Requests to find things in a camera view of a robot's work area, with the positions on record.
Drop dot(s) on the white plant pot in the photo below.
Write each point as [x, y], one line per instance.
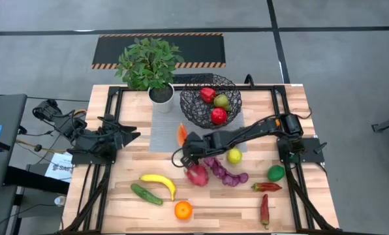
[162, 106]

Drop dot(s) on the red pomegranate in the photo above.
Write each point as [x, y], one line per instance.
[218, 116]

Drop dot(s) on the red chili pepper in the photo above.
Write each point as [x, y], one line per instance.
[264, 210]
[266, 187]

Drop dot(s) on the yellow-green lemon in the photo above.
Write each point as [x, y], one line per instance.
[234, 156]

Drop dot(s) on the white printed paper sheet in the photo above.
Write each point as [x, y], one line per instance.
[62, 163]

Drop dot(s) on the green cucumber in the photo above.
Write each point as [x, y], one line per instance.
[146, 194]

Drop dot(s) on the black ventilated box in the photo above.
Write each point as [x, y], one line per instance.
[181, 78]

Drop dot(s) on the grey desk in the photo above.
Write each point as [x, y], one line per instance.
[8, 114]

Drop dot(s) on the grey place mat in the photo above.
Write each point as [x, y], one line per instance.
[165, 130]

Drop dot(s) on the green and red pear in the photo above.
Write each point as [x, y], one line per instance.
[221, 101]

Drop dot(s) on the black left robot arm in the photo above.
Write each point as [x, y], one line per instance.
[67, 125]

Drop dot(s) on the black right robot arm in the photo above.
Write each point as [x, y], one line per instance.
[246, 132]

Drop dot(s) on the black hazard-striped floor mat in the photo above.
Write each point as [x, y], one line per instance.
[197, 49]

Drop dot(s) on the black desk support beam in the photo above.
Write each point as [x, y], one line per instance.
[34, 179]

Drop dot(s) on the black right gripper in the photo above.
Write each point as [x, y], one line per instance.
[197, 147]

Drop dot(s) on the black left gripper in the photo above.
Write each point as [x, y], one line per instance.
[111, 137]

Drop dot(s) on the green leafy plant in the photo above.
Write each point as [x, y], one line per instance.
[149, 63]

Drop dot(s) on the pink dragon fruit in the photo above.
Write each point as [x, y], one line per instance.
[197, 175]

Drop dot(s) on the red bell pepper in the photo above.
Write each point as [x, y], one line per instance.
[207, 94]

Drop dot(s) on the green lime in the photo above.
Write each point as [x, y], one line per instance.
[275, 173]

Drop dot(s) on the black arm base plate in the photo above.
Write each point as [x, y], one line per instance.
[312, 147]
[83, 159]

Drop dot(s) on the clear plastic cup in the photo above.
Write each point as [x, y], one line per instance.
[60, 200]

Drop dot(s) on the yellow banana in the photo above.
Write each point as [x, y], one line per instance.
[158, 179]

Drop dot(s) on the purple grape bunch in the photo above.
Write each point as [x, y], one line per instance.
[228, 178]

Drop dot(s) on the orange fruit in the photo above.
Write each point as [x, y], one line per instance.
[183, 209]

